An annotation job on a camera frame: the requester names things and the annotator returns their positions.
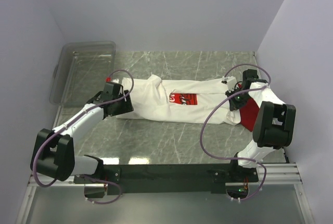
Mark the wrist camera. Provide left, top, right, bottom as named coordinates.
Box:
left=105, top=77, right=121, bottom=87
left=221, top=76, right=237, bottom=91

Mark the aluminium rail frame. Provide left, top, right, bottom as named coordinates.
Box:
left=15, top=104, right=313, bottom=224

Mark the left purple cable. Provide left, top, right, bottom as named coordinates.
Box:
left=32, top=69, right=135, bottom=204

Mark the black mounting base bar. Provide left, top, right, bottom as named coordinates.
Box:
left=73, top=163, right=261, bottom=198

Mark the white Coca-Cola t-shirt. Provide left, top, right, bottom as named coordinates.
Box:
left=119, top=74, right=226, bottom=123

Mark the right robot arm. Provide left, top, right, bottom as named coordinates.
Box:
left=225, top=69, right=296, bottom=182

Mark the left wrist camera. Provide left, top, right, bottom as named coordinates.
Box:
left=105, top=77, right=121, bottom=87

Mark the folded red t-shirt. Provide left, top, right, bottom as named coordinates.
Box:
left=239, top=98, right=260, bottom=132

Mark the clear plastic bin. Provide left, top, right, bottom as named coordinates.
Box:
left=49, top=41, right=116, bottom=107

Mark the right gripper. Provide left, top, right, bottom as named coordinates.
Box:
left=226, top=86, right=252, bottom=111

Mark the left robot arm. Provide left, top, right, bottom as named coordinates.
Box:
left=30, top=82, right=134, bottom=183

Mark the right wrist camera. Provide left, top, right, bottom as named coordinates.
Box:
left=221, top=76, right=237, bottom=91

